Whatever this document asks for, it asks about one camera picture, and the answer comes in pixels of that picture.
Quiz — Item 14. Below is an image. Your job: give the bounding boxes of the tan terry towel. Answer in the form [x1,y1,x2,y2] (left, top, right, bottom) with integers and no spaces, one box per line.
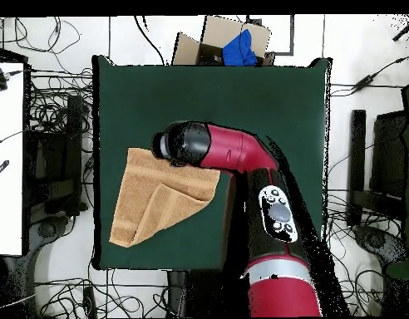
[108,147,222,248]

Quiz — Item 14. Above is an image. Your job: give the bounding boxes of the dark green table cloth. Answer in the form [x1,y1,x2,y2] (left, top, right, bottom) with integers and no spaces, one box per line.
[91,54,333,271]

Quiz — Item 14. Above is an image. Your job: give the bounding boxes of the blue garment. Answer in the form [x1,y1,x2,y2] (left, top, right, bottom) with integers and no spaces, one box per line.
[221,28,259,66]

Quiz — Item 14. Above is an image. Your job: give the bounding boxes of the open cardboard box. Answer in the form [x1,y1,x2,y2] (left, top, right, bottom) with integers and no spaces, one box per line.
[171,15,276,66]

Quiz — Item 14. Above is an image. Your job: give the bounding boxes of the black equipment rack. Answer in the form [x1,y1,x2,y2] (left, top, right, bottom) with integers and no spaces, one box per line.
[26,94,87,217]

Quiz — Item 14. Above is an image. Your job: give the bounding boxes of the black upright stand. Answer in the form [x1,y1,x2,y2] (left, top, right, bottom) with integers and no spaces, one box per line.
[346,109,367,227]

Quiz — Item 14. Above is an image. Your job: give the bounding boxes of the black round floor foot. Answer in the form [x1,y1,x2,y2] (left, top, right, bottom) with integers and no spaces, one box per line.
[37,219,61,239]

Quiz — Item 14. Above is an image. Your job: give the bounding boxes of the black power strip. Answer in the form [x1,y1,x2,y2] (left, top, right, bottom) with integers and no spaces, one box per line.
[82,286,97,319]

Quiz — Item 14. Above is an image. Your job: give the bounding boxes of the dark grey chair base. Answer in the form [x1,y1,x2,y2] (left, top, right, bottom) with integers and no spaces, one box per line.
[353,225,408,267]

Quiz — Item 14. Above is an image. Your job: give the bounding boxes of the white desk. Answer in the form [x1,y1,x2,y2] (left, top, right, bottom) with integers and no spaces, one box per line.
[0,61,26,257]

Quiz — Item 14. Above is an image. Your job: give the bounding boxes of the thick black cable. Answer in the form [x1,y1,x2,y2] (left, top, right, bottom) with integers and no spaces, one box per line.
[133,15,166,66]

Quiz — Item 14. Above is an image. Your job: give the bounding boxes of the black power adapter with cable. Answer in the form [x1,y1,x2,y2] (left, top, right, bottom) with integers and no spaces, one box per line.
[330,49,409,99]

